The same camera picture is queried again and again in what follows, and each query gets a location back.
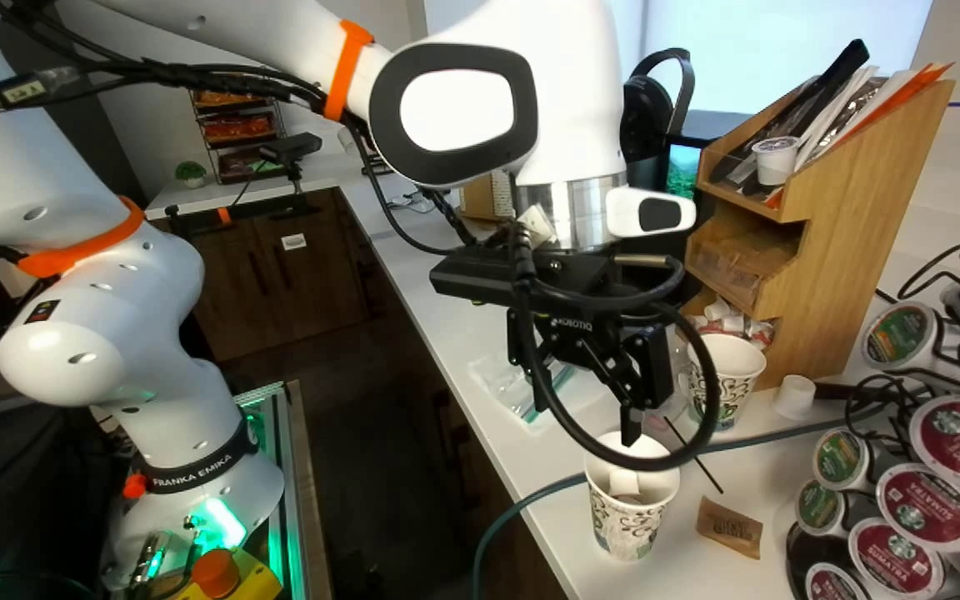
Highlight snack display rack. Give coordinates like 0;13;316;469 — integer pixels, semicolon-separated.
189;86;285;188

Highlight black camera on stand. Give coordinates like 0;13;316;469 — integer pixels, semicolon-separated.
259;132;328;179

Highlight patterned paper coffee cup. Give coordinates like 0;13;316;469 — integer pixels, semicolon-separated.
682;330;770;433
581;427;682;564

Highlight brown sugar packet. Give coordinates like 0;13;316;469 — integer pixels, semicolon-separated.
692;493;768;564

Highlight white creamer cup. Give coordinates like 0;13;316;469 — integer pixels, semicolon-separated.
752;133;800;188
772;370;821;420

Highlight dark wooden cabinet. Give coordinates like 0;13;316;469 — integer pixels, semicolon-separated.
158;183;393;363

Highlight orange folder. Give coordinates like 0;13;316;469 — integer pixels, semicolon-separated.
867;59;958;114

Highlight dark power cable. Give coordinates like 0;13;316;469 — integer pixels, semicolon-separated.
468;413;849;600

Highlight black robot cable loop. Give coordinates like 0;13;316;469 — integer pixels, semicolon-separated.
517;237;722;469

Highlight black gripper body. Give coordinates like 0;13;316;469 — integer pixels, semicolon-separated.
515;304;678;387

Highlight robot cart with green light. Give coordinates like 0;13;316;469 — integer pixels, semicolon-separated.
0;378;333;600

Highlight wooden condiment organizer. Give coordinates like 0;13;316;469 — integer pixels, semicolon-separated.
680;37;960;390

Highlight yellow emergency stop button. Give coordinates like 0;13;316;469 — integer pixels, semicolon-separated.
167;547;285;600

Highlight green lid coffee pod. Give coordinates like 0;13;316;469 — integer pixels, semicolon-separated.
809;427;873;493
860;299;945;370
793;476;849;538

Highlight black utensil bundle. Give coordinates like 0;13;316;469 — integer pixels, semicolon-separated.
718;37;873;188

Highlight black silver coffee machine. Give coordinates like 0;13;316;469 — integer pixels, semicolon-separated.
617;45;718;327

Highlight thin black stir stick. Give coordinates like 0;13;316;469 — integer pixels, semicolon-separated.
661;413;726;496

